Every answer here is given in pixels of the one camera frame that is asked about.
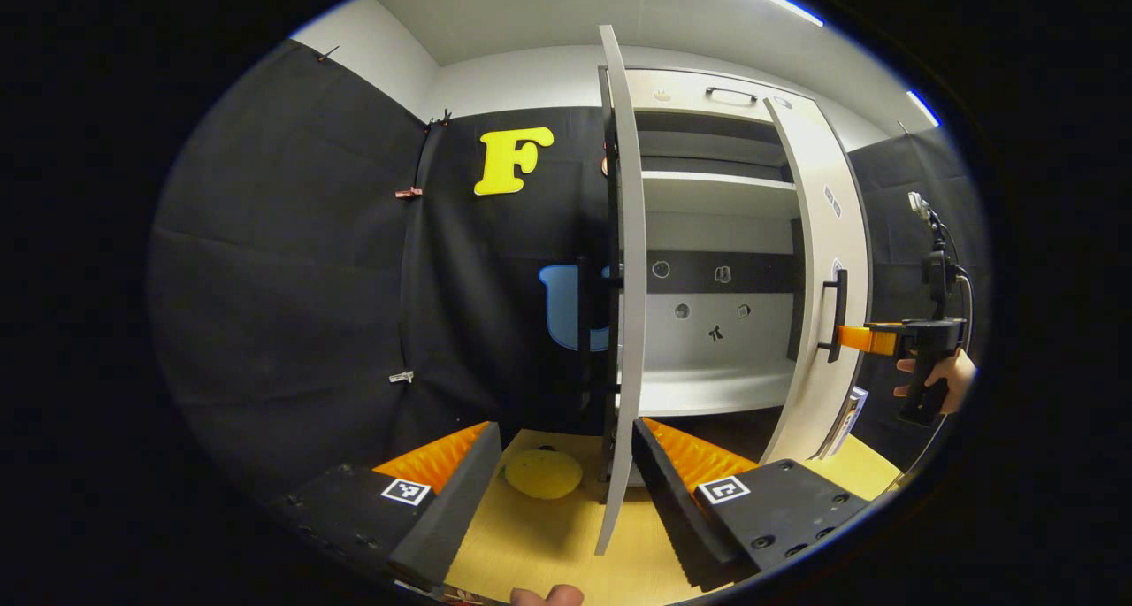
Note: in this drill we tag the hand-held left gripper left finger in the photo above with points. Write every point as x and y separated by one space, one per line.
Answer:
442 517

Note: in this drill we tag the small ceiling light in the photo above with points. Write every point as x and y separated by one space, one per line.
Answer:
922 108

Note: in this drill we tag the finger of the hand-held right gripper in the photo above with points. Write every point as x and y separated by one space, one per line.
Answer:
871 339

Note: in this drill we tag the yellow round object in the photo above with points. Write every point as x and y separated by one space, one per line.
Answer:
544 473

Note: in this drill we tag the reddish cloth clip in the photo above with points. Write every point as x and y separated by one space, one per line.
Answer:
409 193

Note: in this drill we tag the white cabinet drawer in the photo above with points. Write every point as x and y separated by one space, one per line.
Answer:
681 88

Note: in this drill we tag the white cabinet door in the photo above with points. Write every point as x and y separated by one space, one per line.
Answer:
827 234
628 279

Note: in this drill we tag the white and grey cabinet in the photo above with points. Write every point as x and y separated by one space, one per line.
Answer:
716 332

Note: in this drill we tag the white cabinet shelf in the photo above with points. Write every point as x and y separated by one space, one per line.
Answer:
707 392
716 190

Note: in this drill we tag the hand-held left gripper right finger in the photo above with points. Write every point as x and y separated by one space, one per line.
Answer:
681 517

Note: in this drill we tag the white and purple box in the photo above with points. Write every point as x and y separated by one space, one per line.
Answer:
851 420

